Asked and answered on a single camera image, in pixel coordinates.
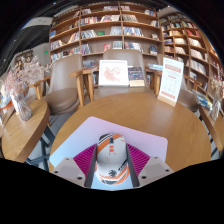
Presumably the flat stack of blue books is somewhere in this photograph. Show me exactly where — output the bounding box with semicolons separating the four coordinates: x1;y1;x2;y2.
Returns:
146;63;164;72

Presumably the white orange black computer mouse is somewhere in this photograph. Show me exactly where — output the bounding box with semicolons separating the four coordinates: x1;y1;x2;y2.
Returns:
94;133;131;185

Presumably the white sign on wooden base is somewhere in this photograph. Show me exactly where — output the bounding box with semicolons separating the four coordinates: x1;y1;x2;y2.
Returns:
156;57;185;108

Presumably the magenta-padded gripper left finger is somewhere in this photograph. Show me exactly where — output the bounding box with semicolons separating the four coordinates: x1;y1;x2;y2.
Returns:
50;143;98;189

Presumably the small distant wooden bookshelf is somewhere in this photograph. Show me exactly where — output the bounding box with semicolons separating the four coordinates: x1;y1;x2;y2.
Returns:
13;49;34;68

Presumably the white framed floral picture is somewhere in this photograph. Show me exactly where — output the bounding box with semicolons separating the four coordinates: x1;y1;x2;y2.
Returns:
98;59;130;88

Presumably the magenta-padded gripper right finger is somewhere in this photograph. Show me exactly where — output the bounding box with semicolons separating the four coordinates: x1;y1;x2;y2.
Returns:
125;143;174;188

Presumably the dark blue standing book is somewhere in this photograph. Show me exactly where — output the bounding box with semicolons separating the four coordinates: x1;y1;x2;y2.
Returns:
128;66;146;88

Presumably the curved wooden bookshelf with books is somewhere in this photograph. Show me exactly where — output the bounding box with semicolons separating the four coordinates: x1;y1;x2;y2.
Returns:
158;13;224;98

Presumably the wide wooden bookshelf with books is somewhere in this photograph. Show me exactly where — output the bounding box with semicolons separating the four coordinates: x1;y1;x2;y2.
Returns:
49;2;160;68

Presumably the round wooden side table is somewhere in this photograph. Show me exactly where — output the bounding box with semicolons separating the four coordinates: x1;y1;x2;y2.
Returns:
199;105;224;153
1;99;56;166

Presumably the glass vase with pink flowers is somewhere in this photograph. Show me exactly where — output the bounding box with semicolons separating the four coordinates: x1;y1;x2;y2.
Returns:
4;55;46;122

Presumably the pale lilac mouse pad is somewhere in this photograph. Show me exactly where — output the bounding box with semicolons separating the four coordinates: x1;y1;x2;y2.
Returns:
49;115;169;191

